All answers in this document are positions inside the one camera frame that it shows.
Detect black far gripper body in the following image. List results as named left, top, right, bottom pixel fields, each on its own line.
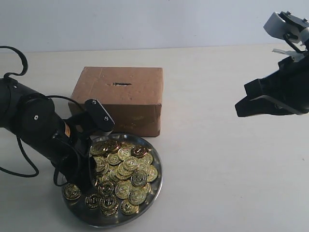
left=235, top=56, right=309, bottom=117

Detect black gripper body near plate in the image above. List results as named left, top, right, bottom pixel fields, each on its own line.
left=50, top=113, right=92, bottom=179

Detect black robot arm near plate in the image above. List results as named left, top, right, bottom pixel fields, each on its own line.
left=0, top=78, right=95, bottom=193

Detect grey far robot arm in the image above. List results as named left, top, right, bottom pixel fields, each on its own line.
left=235, top=11, right=309, bottom=117

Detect brown cardboard slotted box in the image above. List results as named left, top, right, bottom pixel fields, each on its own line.
left=71, top=67, right=164, bottom=137

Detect gold coin at plate left edge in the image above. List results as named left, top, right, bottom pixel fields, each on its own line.
left=63, top=184, right=81, bottom=201

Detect gold coin back left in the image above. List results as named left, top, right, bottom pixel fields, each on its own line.
left=89, top=141, right=104, bottom=156

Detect gold coin front left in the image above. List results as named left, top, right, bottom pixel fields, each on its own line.
left=85, top=193, right=100, bottom=209

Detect gold coin front centre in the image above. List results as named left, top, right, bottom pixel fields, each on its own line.
left=99, top=194, right=118, bottom=211

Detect round steel plate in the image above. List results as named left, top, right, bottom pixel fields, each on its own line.
left=62, top=133, right=163, bottom=229

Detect dark tilted gold coin right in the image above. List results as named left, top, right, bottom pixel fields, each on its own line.
left=130, top=170, right=148, bottom=187

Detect gold coin front right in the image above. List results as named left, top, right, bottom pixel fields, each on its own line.
left=120, top=199, right=139, bottom=216

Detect dark gold coin back right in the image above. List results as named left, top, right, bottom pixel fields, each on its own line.
left=131, top=145, right=148, bottom=159

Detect black wrist camera block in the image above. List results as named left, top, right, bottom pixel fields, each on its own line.
left=84, top=99, right=115, bottom=134

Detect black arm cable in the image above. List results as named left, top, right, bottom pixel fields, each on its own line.
left=0, top=45, right=85, bottom=187

